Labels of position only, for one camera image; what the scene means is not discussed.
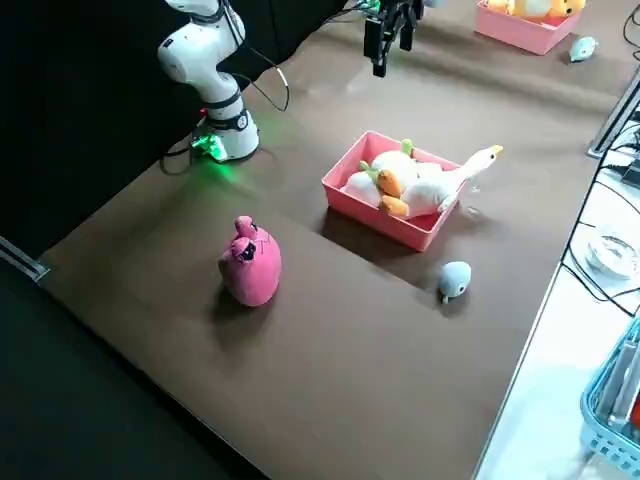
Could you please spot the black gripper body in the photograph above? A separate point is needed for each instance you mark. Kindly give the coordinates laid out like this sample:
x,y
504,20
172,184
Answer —
x,y
400,9

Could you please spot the orange and white plush doll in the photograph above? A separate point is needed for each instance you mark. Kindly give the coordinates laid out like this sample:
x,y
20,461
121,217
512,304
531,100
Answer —
x,y
500,5

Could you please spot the white goose plush doll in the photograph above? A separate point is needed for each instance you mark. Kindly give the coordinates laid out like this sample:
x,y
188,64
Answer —
x,y
430,192

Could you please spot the yellow bear plush doll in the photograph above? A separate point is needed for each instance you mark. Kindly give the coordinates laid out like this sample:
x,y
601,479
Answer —
x,y
565,6

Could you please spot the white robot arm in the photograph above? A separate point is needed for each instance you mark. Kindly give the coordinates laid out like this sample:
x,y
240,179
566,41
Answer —
x,y
200,55

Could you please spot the pink plastic box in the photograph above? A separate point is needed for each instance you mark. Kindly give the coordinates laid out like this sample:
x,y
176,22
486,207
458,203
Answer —
x,y
380,225
530,35

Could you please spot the black box device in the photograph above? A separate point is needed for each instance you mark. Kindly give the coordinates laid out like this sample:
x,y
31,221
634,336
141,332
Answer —
x,y
631,175

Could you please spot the light blue plush toy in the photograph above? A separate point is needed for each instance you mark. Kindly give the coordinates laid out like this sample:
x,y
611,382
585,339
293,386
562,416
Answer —
x,y
582,48
455,277

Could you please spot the pink plush doll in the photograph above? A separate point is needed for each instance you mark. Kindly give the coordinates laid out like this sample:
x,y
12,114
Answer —
x,y
255,275

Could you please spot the clear glass bowl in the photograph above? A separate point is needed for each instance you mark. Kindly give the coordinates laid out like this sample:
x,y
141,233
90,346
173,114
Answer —
x,y
610,260

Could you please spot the blue plastic basket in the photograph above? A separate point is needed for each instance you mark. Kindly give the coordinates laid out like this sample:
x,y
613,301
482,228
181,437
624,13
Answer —
x,y
600,440

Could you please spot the aluminium camera mast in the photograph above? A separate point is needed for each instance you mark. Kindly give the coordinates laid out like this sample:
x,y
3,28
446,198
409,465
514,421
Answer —
x,y
612,120

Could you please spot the aluminium frame rail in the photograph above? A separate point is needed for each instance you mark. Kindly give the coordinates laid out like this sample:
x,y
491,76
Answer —
x,y
25,262

